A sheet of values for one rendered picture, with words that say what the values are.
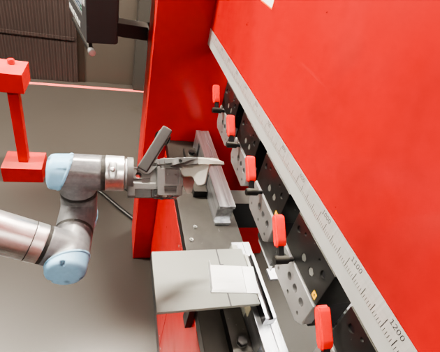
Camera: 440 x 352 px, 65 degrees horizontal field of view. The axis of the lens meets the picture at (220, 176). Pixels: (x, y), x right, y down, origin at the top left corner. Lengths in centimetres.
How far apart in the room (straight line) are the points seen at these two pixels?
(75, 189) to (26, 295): 144
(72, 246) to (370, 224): 52
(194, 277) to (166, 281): 7
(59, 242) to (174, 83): 97
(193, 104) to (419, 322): 128
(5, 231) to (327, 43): 64
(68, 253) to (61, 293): 142
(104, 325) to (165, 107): 114
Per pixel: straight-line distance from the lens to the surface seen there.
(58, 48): 405
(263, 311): 94
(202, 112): 160
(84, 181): 74
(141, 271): 218
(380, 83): 54
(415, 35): 52
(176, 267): 95
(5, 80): 237
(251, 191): 82
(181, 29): 144
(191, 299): 91
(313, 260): 65
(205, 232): 123
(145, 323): 200
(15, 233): 70
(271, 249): 88
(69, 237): 72
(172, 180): 75
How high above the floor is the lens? 176
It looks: 36 degrees down
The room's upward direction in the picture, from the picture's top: 15 degrees clockwise
